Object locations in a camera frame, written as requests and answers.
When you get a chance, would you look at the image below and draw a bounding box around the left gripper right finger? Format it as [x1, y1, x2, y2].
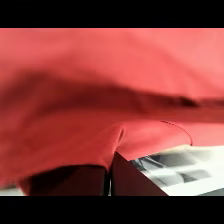
[110, 151, 168, 197]

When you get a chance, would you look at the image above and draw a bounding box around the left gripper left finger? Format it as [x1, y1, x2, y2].
[28, 164, 108, 197]

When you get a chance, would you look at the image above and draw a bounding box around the red garment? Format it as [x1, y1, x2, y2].
[0, 27, 224, 197]

